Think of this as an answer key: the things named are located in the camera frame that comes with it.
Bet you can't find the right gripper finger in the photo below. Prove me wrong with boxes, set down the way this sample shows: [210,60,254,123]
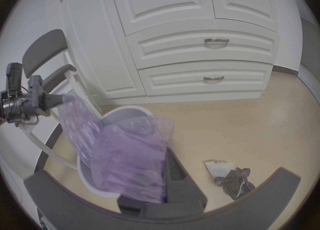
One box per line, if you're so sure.
[165,148,208,206]

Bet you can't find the purple plastic bag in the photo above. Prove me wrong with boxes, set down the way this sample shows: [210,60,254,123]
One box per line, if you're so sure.
[58,94,175,204]

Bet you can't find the crumpled black plastic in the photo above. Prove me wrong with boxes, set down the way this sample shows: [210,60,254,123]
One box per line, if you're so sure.
[215,167,256,201]

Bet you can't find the white trash bin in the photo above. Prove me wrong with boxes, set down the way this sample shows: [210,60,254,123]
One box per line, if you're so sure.
[77,106,153,198]

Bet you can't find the crumpled white paper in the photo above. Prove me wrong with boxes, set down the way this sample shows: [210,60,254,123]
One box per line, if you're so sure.
[204,160,237,186]

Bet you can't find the white chair with grey cushions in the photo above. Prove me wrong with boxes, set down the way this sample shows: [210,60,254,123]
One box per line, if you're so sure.
[22,29,103,171]

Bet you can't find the white wardrobe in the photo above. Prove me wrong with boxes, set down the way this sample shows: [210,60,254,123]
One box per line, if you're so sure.
[45,0,279,106]

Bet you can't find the grey curtain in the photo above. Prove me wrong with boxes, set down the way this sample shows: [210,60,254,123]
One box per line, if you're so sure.
[299,17,320,84]

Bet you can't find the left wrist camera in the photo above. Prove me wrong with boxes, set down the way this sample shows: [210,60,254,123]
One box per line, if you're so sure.
[27,75,43,93]

